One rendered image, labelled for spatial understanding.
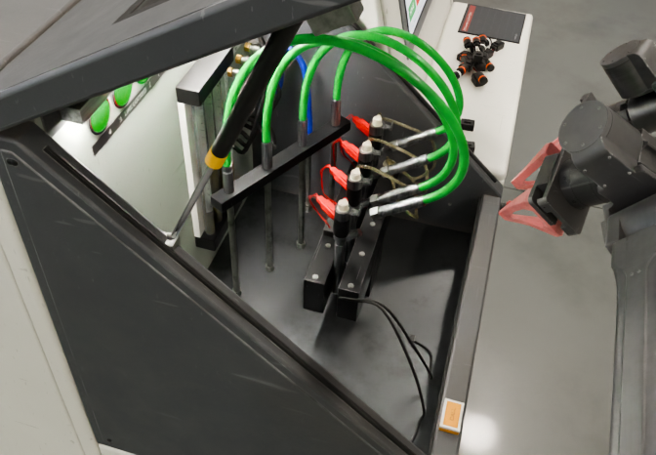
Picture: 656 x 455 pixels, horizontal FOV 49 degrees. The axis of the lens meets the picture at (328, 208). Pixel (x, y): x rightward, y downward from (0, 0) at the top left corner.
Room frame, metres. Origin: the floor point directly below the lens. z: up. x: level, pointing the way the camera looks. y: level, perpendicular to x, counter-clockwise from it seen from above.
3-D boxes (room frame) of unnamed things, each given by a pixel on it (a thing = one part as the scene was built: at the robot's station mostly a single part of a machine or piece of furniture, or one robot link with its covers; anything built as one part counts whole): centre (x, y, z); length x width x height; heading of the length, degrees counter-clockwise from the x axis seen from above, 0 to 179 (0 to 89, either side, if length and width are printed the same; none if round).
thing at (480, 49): (1.53, -0.35, 1.01); 0.23 x 0.11 x 0.06; 166
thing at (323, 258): (0.97, -0.05, 0.91); 0.34 x 0.10 x 0.15; 166
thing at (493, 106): (1.50, -0.34, 0.97); 0.70 x 0.22 x 0.03; 166
